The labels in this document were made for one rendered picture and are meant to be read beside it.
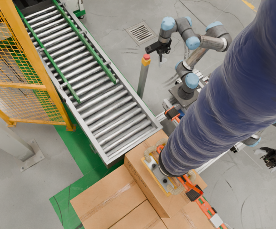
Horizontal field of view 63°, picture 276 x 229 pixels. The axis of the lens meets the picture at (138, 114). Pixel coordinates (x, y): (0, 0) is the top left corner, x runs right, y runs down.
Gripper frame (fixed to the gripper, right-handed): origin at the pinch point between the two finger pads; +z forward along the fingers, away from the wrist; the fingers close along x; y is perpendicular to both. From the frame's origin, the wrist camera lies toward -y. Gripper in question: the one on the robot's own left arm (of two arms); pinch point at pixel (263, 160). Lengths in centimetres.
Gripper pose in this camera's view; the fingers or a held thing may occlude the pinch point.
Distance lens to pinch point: 155.2
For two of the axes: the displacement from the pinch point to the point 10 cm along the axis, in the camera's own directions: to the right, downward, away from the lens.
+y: -8.2, 5.0, -3.0
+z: -0.8, 4.1, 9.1
